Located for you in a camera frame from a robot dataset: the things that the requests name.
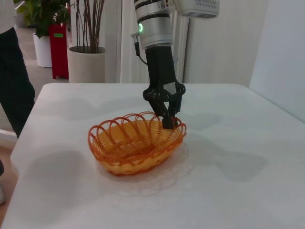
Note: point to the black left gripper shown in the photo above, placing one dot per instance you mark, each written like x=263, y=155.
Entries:
x=159, y=71

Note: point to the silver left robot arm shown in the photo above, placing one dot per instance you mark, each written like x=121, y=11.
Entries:
x=155, y=26

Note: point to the large beige plant pot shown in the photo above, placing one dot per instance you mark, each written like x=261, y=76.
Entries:
x=87, y=66

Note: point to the tall thin-stemmed plant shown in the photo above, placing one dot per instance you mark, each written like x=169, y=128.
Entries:
x=91, y=26

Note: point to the red box with green label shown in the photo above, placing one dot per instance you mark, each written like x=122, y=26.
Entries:
x=59, y=55

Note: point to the small white plant pot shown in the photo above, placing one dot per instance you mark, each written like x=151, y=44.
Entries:
x=43, y=52

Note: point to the leafy green plant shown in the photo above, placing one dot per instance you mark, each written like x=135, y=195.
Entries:
x=43, y=16

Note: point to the person in dark trousers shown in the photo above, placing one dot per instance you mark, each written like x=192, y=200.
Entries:
x=14, y=78

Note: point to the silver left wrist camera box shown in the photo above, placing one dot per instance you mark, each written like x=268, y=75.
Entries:
x=202, y=8

